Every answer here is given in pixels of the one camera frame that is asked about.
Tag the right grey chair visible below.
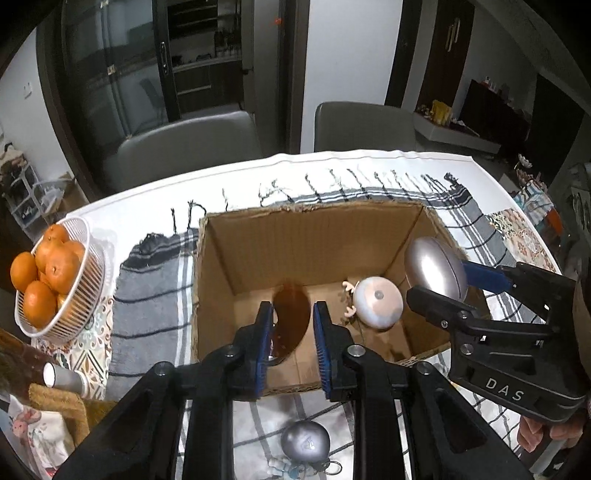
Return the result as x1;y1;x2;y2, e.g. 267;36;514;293
314;101;416;152

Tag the white basket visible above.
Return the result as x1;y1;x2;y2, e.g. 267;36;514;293
14;217;106;344

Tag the right hand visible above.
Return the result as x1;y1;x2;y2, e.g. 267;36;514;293
517;401;590;453

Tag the grey checked table cloth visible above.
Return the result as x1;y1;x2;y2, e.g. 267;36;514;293
106;170;517;479

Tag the silver round case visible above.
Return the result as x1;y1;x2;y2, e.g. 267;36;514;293
404;237;468;301

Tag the left grey chair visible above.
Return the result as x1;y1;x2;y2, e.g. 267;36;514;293
105;111;262;191

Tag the floral cloth bag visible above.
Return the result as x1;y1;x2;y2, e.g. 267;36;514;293
7;395;75;479

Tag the grey teardrop case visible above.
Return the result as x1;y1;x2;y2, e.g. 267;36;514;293
280;420;331;465

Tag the black sliding glass door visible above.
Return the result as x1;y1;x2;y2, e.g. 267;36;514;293
35;1;311;200

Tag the grey chair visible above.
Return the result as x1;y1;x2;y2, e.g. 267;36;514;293
314;101;416;152
105;111;262;191

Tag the patterned table mat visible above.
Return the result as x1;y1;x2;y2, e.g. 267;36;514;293
488;208;560;274

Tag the woven tissue box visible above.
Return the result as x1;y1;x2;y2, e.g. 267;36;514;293
28;383;117;447

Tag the white shoe rack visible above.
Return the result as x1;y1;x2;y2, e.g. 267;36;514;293
3;164;60;243

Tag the orange fruit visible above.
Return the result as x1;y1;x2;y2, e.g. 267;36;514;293
23;280;57;329
10;251;38;293
45;246;80;294
43;224;70;243

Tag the small white cylinder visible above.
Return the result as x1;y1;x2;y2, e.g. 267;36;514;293
42;363;88;398

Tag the round white night light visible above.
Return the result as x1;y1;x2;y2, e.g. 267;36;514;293
342;276;404;331

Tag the brown cardboard box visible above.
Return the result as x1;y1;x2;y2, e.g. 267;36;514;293
191;198;491;398

